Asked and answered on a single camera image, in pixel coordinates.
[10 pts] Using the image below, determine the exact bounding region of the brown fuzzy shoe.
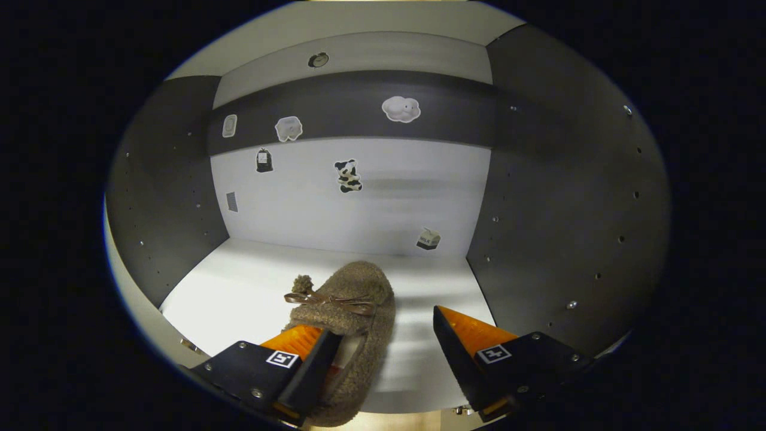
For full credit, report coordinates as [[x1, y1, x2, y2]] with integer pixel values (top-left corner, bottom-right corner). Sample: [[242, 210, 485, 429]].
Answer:
[[282, 260, 397, 427]]

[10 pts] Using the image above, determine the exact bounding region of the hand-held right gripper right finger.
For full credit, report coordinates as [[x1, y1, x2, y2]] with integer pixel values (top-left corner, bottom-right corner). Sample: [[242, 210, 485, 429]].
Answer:
[[432, 305, 600, 416]]

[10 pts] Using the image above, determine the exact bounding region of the white and grey shoe cabinet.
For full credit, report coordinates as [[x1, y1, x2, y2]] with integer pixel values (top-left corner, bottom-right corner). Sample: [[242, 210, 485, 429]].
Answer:
[[105, 0, 671, 417]]

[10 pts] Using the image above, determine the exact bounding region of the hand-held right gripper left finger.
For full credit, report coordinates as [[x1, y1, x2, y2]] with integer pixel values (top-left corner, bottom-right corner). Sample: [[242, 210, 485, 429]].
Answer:
[[186, 324, 345, 427]]

